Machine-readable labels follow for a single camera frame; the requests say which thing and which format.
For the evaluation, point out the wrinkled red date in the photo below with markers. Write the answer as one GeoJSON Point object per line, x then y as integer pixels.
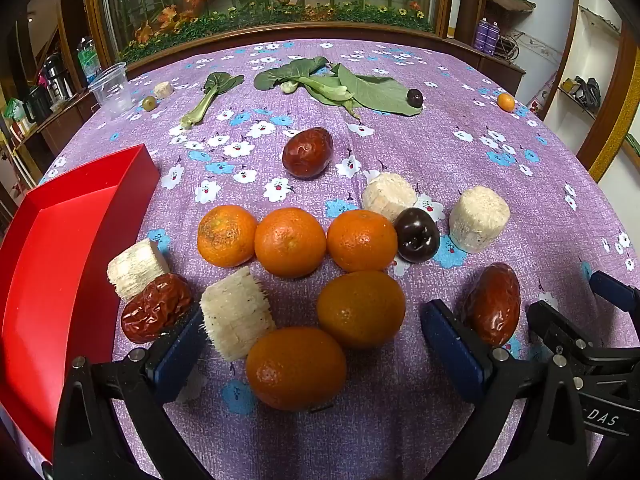
{"type": "Point", "coordinates": [156, 307]}

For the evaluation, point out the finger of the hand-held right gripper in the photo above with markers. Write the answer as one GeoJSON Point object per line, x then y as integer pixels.
{"type": "Point", "coordinates": [560, 327]}
{"type": "Point", "coordinates": [617, 290]}

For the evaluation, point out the green olive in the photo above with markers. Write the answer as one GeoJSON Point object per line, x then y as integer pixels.
{"type": "Point", "coordinates": [149, 103]}

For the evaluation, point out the small kumquat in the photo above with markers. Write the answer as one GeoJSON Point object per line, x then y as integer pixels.
{"type": "Point", "coordinates": [506, 102]}

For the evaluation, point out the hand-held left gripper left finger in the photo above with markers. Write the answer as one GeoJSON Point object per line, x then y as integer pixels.
{"type": "Point", "coordinates": [175, 360]}

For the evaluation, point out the smooth red date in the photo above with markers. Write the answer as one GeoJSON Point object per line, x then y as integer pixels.
{"type": "Point", "coordinates": [307, 152]}

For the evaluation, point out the large bok choy leaf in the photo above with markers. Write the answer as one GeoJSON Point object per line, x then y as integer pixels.
{"type": "Point", "coordinates": [380, 95]}

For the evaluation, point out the small sugarcane piece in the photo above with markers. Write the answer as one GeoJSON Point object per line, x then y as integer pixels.
{"type": "Point", "coordinates": [163, 90]}

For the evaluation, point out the black kettle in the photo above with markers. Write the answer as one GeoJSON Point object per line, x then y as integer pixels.
{"type": "Point", "coordinates": [36, 105]}

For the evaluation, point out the purple floral tablecloth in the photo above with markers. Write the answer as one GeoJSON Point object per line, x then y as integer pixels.
{"type": "Point", "coordinates": [390, 400]}

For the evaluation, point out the brown wooden cabinet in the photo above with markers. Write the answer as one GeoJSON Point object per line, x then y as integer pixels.
{"type": "Point", "coordinates": [65, 122]}

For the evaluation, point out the red box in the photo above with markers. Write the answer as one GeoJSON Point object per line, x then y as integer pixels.
{"type": "Point", "coordinates": [65, 270]}

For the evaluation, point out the steel thermos flask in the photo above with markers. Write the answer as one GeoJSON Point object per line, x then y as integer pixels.
{"type": "Point", "coordinates": [56, 76]}

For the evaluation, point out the long red date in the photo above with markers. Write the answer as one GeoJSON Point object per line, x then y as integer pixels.
{"type": "Point", "coordinates": [492, 305]}

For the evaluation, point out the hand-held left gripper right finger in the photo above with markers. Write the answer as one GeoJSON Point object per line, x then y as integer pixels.
{"type": "Point", "coordinates": [450, 350]}

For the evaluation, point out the purple spray can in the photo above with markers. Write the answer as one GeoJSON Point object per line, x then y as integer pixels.
{"type": "Point", "coordinates": [493, 38]}
{"type": "Point", "coordinates": [481, 35]}

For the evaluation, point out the small dark plum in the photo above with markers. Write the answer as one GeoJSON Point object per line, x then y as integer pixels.
{"type": "Point", "coordinates": [414, 97]}

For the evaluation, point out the bok choy stalk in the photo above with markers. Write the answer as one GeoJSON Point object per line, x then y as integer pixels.
{"type": "Point", "coordinates": [220, 82]}

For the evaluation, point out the plastic water bottle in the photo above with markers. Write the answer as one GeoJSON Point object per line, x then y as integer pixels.
{"type": "Point", "coordinates": [87, 60]}

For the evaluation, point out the clear plastic cup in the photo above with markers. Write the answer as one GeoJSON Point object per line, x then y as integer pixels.
{"type": "Point", "coordinates": [112, 89]}

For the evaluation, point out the orange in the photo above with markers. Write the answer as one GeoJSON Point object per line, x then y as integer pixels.
{"type": "Point", "coordinates": [227, 235]}
{"type": "Point", "coordinates": [361, 309]}
{"type": "Point", "coordinates": [361, 240]}
{"type": "Point", "coordinates": [296, 367]}
{"type": "Point", "coordinates": [290, 242]}

